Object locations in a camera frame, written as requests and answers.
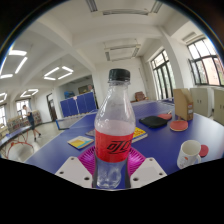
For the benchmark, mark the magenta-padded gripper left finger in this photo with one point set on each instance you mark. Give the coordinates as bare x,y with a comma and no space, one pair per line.
71,170

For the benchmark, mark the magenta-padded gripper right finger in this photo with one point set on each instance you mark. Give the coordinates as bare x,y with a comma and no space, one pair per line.
148,170

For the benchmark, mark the clear red-labelled drink bottle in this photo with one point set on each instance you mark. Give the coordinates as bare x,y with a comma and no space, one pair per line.
114,133

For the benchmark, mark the small yellow and blue book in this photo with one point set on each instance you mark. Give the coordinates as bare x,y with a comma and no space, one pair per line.
80,142

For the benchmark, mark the grey book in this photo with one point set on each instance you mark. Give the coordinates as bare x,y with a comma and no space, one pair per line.
90,133

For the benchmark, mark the white mug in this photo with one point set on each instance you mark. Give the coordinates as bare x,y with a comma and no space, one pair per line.
188,153

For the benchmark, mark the black paddle case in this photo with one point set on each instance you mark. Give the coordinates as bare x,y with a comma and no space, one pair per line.
153,121

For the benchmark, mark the flat round red coaster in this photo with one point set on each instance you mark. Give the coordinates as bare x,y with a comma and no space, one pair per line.
204,150

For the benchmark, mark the dark wooden door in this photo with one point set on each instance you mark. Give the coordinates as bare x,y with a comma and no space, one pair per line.
52,108

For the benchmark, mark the person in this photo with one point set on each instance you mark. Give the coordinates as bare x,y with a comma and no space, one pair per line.
30,118

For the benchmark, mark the blue partition screens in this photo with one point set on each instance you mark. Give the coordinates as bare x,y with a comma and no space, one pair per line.
78,104

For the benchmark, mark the blue table with red legs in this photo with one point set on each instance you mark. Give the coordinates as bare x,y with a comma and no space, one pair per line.
13,135

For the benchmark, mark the low bookshelf unit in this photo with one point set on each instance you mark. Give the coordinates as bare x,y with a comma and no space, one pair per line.
16,121

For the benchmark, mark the brown cardboard box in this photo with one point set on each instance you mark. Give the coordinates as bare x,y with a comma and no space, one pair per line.
182,105

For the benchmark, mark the brown armchair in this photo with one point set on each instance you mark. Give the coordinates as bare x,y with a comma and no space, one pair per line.
141,96

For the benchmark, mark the beige two-door cabinet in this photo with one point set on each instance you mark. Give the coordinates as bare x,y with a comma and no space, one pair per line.
201,101
219,106

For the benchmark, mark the tall black-framed window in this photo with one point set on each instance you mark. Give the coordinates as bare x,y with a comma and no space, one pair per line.
163,76

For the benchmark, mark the ceiling lights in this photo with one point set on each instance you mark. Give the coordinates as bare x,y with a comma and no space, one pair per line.
20,65

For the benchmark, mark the wide black-framed window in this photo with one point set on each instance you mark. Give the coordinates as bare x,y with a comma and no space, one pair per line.
206,63

